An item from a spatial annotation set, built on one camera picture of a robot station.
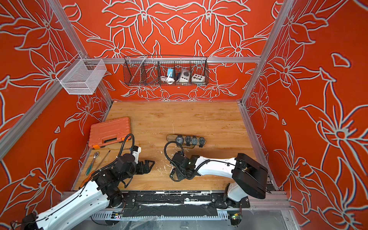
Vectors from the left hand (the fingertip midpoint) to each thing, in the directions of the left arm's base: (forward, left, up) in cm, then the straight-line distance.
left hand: (150, 162), depth 79 cm
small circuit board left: (-25, +14, -10) cm, 30 cm away
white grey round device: (+48, -17, +25) cm, 57 cm away
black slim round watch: (+15, -25, +1) cm, 29 cm away
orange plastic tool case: (+21, +35, -4) cm, 41 cm away
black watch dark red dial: (+15, -21, +1) cm, 26 cm away
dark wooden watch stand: (+16, -11, +2) cm, 19 cm away
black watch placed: (+14, -30, +2) cm, 33 cm away
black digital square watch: (+15, -16, +1) cm, 22 cm away
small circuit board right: (-22, -47, -9) cm, 53 cm away
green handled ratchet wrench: (+4, +37, -6) cm, 37 cm away
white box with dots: (+51, -26, +22) cm, 61 cm away
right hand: (-5, -16, -6) cm, 18 cm away
